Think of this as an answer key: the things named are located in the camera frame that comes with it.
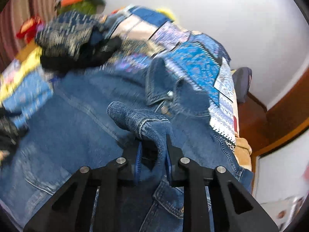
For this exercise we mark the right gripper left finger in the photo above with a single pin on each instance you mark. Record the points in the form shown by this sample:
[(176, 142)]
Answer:
[(88, 200)]

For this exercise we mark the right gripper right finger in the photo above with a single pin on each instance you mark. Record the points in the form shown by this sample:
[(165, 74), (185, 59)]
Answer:
[(213, 198)]

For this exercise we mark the blue denim jacket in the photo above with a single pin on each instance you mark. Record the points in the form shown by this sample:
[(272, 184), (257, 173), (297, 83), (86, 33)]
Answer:
[(92, 118)]

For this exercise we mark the grey purple backpack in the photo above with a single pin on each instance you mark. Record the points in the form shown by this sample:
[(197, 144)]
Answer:
[(242, 79)]

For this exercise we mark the yellow printed garment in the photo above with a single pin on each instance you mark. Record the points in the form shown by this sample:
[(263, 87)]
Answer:
[(26, 62)]

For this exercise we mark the black garment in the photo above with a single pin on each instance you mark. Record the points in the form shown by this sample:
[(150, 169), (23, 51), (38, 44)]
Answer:
[(89, 57)]

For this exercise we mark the navy patterned folded garment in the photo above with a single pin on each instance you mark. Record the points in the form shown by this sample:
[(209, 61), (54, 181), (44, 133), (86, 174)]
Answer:
[(65, 34)]

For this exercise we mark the red plush toy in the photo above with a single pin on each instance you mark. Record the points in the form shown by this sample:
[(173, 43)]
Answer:
[(29, 28)]

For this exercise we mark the blue patchwork bedspread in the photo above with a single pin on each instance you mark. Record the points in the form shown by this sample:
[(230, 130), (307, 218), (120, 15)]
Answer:
[(147, 34)]

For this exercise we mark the yellow headboard hoop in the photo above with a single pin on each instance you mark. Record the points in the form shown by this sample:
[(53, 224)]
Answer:
[(167, 12)]

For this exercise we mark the cluttered pile with orange box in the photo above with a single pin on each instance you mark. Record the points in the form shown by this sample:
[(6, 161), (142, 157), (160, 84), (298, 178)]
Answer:
[(79, 1)]

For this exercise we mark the striped red curtain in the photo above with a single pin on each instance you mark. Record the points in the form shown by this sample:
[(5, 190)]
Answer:
[(13, 14)]

